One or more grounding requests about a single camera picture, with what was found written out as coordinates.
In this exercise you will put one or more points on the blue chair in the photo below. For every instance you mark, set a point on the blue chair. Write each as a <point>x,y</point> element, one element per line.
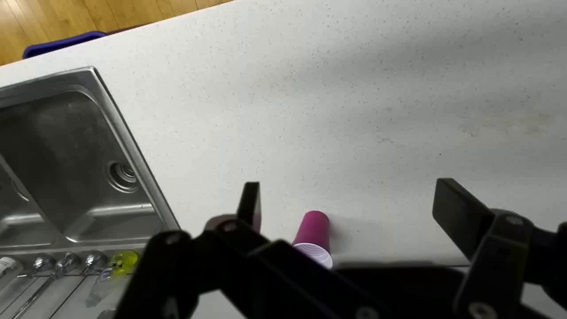
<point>60,44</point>

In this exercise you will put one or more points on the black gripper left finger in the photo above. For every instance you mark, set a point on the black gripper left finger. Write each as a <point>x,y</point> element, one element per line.
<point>196,271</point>

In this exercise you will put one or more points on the pink plastic cup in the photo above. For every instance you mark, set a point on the pink plastic cup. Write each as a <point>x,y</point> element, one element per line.
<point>313,232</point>

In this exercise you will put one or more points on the clear hand soap bottle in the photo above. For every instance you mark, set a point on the clear hand soap bottle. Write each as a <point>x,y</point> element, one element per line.
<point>6,266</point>

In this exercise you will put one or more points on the chrome gooseneck faucet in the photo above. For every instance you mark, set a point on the chrome gooseneck faucet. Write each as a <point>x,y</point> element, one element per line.
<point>67,260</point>

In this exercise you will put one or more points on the stainless steel sink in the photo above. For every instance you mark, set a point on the stainless steel sink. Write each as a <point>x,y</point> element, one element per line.
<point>65,152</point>

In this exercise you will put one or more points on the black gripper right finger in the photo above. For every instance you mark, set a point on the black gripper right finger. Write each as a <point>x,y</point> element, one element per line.
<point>497,253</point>

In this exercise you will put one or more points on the yellow dish soap bottle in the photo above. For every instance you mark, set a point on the yellow dish soap bottle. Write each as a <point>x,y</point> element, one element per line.
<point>125,262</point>

